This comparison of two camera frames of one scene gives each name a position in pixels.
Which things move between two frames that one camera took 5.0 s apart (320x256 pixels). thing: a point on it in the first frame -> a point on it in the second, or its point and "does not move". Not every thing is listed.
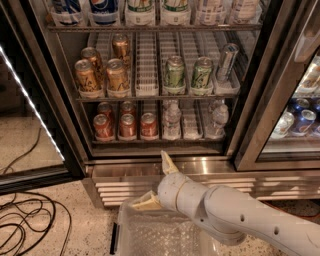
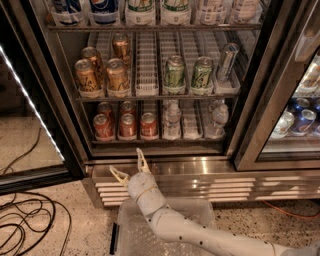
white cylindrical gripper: [169, 190] -> [141, 185]
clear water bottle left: [172, 116] does not move
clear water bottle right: [218, 117] does not move
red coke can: [127, 125] does not move
